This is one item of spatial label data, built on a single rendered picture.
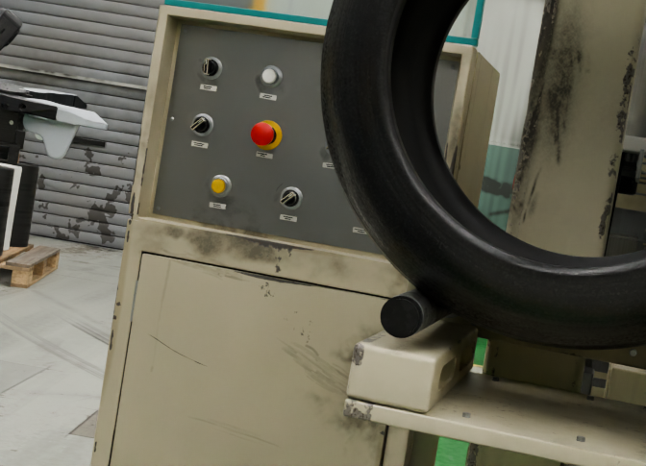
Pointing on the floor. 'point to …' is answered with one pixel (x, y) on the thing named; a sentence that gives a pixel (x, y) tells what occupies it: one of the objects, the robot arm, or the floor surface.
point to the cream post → (569, 157)
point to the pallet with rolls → (15, 210)
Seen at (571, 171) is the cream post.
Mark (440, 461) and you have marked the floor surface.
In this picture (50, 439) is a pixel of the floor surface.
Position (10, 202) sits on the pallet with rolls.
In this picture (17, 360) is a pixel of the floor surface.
